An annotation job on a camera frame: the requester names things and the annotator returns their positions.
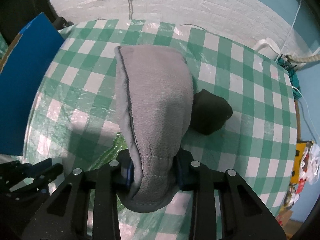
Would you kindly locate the green glitter wrapper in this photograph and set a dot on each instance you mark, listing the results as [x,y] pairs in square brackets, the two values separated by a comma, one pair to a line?
[116,145]

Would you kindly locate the blue-edged cardboard box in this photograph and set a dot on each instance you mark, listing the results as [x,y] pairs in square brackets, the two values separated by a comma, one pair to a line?
[25,80]

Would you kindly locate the yellow box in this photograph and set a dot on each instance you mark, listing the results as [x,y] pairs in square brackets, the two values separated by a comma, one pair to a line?
[297,165]

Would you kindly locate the grey plush cloth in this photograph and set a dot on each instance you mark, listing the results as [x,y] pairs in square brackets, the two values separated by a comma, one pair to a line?
[155,105]

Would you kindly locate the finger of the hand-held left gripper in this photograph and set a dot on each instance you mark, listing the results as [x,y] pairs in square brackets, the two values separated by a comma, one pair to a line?
[51,171]
[42,165]

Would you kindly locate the black sock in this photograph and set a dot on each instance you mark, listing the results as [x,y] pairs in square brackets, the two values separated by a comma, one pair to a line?
[210,112]

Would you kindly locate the white electric kettle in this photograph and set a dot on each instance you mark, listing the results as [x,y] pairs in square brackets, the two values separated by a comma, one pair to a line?
[266,46]

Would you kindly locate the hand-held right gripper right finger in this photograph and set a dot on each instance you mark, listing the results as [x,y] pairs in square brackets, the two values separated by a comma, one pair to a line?
[182,177]

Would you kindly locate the green checkered tablecloth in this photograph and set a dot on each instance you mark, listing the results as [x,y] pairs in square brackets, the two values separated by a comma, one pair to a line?
[237,92]

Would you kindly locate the plastic bag of packets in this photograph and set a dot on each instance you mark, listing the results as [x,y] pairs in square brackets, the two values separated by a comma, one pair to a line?
[311,162]

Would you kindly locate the black round knob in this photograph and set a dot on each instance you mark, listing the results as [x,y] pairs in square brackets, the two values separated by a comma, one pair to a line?
[61,22]

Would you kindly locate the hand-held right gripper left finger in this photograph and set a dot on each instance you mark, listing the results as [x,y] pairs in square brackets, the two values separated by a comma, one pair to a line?
[128,173]

